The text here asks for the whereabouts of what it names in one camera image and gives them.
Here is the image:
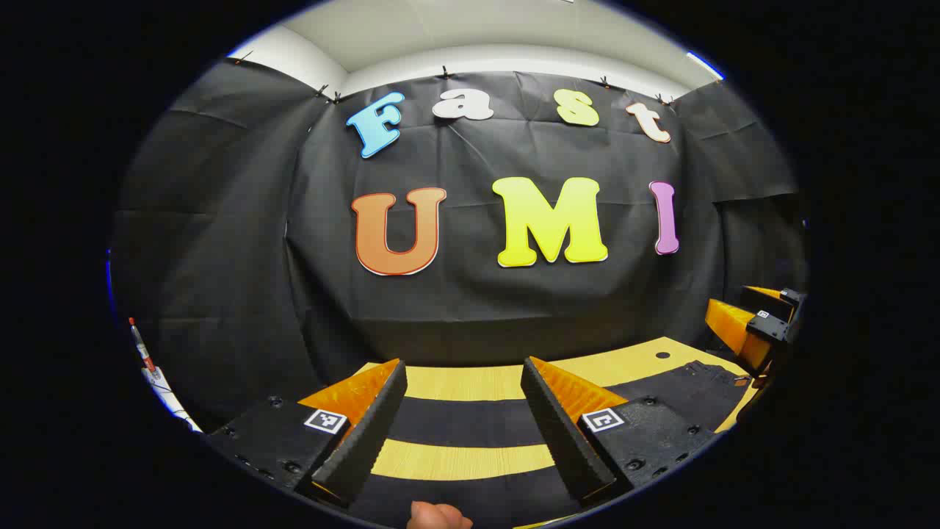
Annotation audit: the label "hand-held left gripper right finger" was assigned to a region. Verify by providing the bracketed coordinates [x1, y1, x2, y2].
[520, 357, 718, 509]

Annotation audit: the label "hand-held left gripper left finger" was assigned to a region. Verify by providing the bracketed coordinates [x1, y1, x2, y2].
[208, 359, 408, 509]

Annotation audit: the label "white pole with red band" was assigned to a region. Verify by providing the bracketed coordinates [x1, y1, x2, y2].
[129, 317, 203, 433]

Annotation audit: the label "black backdrop cloth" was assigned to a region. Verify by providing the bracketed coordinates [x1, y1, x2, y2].
[110, 57, 809, 434]

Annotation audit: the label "black jeans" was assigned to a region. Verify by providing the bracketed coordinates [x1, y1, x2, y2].
[345, 359, 753, 528]

